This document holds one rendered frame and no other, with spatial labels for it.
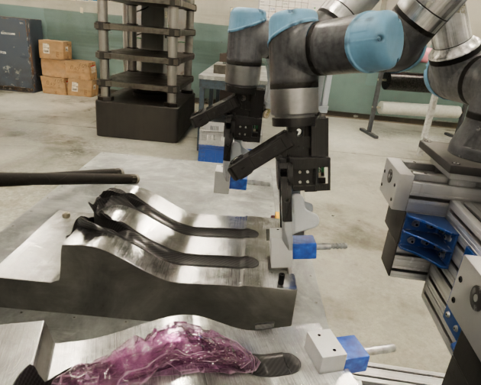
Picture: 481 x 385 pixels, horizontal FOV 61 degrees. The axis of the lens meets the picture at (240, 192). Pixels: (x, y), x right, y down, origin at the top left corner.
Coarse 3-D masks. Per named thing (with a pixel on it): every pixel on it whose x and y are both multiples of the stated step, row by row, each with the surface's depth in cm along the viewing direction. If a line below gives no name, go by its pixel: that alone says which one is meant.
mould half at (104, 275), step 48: (144, 192) 85; (48, 240) 77; (96, 240) 64; (192, 240) 78; (240, 240) 78; (0, 288) 66; (48, 288) 66; (96, 288) 66; (144, 288) 65; (192, 288) 65; (240, 288) 65; (288, 288) 64
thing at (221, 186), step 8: (216, 168) 95; (216, 176) 93; (216, 184) 94; (224, 184) 94; (232, 184) 94; (240, 184) 94; (248, 184) 96; (256, 184) 96; (264, 184) 96; (216, 192) 95; (224, 192) 95
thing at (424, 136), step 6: (432, 96) 477; (432, 102) 477; (432, 108) 480; (432, 114) 482; (426, 120) 487; (426, 126) 488; (426, 132) 490; (420, 138) 499; (426, 138) 488; (432, 138) 482; (438, 138) 485; (444, 138) 488; (450, 138) 491; (420, 150) 499; (420, 156) 501
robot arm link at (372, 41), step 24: (312, 24) 57; (336, 24) 54; (360, 24) 51; (384, 24) 50; (312, 48) 56; (336, 48) 53; (360, 48) 51; (384, 48) 50; (336, 72) 56; (360, 72) 55
